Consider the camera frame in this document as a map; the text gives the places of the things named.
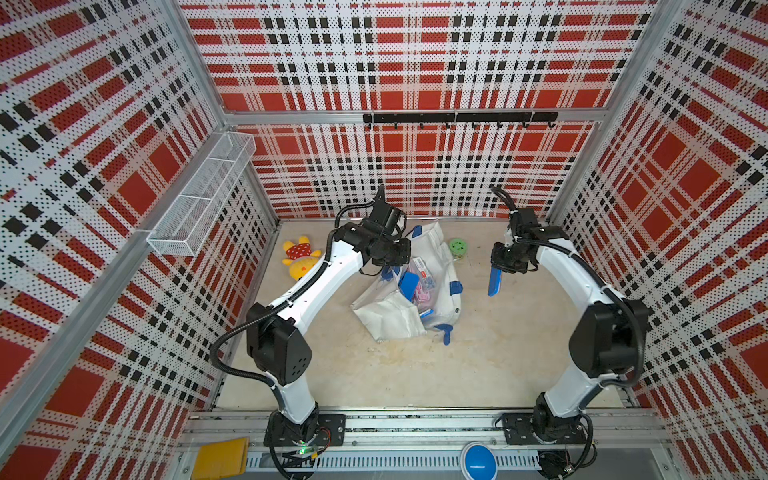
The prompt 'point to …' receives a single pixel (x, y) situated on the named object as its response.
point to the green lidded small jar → (458, 247)
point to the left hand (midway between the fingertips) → (411, 257)
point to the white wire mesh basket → (186, 225)
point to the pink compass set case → (427, 283)
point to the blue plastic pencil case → (408, 284)
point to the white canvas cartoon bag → (390, 315)
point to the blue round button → (480, 462)
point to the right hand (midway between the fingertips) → (497, 264)
